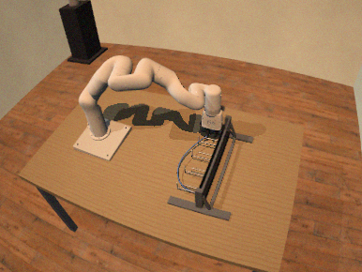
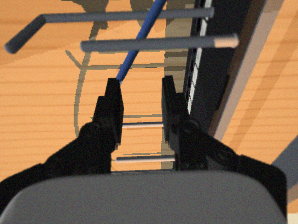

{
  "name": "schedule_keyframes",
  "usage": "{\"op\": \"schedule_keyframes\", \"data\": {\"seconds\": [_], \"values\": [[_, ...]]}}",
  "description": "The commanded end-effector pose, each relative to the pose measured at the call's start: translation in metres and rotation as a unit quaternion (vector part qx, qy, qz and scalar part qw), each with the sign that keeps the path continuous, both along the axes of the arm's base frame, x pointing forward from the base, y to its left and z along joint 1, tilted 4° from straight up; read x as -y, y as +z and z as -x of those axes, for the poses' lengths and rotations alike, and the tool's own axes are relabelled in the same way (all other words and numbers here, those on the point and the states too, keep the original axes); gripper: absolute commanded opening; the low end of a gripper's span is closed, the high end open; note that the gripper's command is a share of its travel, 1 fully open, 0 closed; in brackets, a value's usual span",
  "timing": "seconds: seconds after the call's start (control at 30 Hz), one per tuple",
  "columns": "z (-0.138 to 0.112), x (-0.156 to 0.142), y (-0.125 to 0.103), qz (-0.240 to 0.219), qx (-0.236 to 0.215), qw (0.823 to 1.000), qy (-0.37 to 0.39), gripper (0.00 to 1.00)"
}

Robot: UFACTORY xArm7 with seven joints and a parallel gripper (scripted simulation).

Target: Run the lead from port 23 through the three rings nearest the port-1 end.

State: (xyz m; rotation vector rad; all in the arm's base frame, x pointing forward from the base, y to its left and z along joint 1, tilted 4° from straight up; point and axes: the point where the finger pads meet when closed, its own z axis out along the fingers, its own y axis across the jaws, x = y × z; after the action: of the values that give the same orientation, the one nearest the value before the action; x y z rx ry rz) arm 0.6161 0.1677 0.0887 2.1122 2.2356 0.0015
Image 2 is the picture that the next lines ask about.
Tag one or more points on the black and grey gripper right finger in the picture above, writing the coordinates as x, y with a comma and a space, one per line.
197, 150

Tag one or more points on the blue cable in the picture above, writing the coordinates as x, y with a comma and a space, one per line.
143, 33

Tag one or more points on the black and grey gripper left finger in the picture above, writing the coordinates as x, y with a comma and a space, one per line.
83, 155

